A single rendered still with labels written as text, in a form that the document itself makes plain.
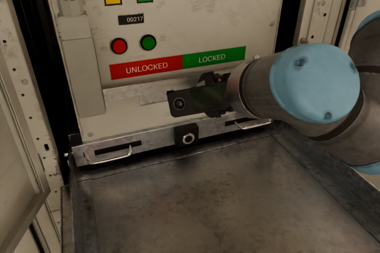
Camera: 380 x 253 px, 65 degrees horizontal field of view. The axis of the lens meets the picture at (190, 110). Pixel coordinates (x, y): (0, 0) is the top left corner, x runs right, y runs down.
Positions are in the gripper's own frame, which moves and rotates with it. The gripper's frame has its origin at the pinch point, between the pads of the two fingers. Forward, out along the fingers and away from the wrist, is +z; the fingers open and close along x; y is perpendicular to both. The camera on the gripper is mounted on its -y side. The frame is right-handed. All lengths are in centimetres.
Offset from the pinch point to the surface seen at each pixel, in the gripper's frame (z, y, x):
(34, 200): 8.8, -37.6, -15.9
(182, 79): -0.7, -2.7, 4.1
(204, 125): 9.3, 4.1, -7.8
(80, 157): 10.3, -26.9, -9.1
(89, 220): -0.6, -26.9, -20.3
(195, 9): -4.0, 1.6, 17.9
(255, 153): 4.7, 15.0, -17.4
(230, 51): 1.0, 10.8, 8.9
